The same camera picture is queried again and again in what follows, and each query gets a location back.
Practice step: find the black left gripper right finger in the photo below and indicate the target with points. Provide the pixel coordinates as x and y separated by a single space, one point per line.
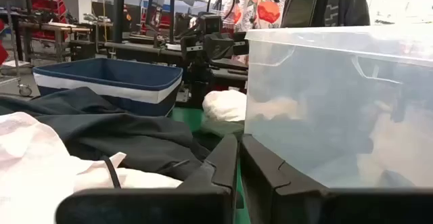
338 207

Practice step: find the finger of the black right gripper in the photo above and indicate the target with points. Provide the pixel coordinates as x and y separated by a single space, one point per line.
241 49
191 53

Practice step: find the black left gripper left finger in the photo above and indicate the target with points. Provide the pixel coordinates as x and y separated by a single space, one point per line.
152 207

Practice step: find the white garment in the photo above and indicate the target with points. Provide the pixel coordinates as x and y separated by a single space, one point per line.
223 105

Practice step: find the black garment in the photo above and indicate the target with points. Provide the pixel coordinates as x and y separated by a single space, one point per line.
118 129

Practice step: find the large white shirt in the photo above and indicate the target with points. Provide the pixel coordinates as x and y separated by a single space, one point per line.
34 170

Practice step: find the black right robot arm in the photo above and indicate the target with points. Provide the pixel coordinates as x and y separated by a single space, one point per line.
199 82

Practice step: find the blue tray with dark clothes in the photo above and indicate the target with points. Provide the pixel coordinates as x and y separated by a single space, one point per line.
101 92

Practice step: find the black side table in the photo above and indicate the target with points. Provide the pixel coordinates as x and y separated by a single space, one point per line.
145 49

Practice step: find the person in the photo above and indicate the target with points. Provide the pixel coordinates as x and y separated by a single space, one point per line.
338 4
260 7

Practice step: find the green table mat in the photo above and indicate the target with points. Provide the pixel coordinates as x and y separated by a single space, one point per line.
186 117

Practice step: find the black pole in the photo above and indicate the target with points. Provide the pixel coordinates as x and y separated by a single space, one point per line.
119 11

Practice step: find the clear plastic storage bin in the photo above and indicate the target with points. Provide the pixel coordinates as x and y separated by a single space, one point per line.
338 99

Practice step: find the black box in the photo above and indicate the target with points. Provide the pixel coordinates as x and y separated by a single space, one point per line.
83 49

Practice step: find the wooden workbench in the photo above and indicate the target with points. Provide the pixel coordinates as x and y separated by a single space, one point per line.
57 27

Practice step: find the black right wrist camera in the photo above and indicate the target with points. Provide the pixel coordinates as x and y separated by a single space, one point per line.
210 23

